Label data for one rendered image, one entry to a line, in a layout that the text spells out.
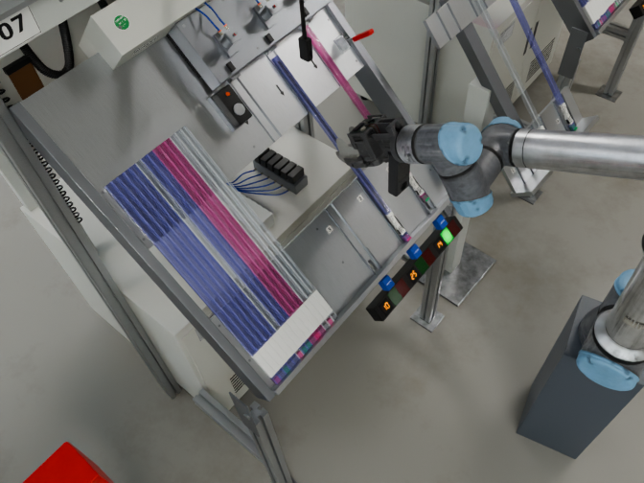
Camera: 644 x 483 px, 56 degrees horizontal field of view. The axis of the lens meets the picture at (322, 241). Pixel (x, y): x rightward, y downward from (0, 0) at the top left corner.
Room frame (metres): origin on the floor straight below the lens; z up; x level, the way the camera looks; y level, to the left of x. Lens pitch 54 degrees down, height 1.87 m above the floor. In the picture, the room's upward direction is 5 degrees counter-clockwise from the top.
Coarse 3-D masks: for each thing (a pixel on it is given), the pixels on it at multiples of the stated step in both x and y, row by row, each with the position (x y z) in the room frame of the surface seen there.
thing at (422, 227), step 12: (444, 204) 0.91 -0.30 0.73; (432, 216) 0.88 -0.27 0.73; (420, 228) 0.85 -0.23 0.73; (396, 252) 0.79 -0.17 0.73; (384, 264) 0.76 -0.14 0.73; (372, 288) 0.70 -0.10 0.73; (360, 300) 0.67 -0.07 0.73; (348, 312) 0.64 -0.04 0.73; (336, 324) 0.62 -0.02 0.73; (324, 336) 0.59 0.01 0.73; (312, 348) 0.57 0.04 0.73; (300, 360) 0.54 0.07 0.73; (288, 372) 0.52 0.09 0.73; (276, 384) 0.50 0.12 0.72
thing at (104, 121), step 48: (288, 48) 1.11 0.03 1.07; (336, 48) 1.16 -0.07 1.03; (48, 96) 0.86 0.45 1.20; (96, 96) 0.89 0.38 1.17; (144, 96) 0.92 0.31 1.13; (192, 96) 0.95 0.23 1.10; (240, 96) 0.98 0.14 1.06; (288, 96) 1.02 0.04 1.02; (96, 144) 0.82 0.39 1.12; (144, 144) 0.84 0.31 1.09; (240, 144) 0.90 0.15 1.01; (144, 240) 0.69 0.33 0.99
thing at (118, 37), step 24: (120, 0) 0.98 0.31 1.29; (144, 0) 1.00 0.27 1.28; (168, 0) 1.02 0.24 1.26; (192, 0) 1.04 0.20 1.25; (96, 24) 0.93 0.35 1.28; (120, 24) 0.95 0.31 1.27; (144, 24) 0.96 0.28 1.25; (168, 24) 0.98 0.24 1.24; (96, 48) 0.96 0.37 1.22; (120, 48) 0.91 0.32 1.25; (144, 48) 0.98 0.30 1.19
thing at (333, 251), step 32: (352, 192) 0.89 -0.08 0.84; (384, 192) 0.91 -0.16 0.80; (320, 224) 0.80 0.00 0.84; (352, 224) 0.82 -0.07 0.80; (384, 224) 0.85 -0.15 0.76; (416, 224) 0.87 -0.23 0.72; (320, 256) 0.75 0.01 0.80; (352, 256) 0.76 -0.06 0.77; (384, 256) 0.78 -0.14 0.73; (320, 288) 0.69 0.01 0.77; (352, 288) 0.70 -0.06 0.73
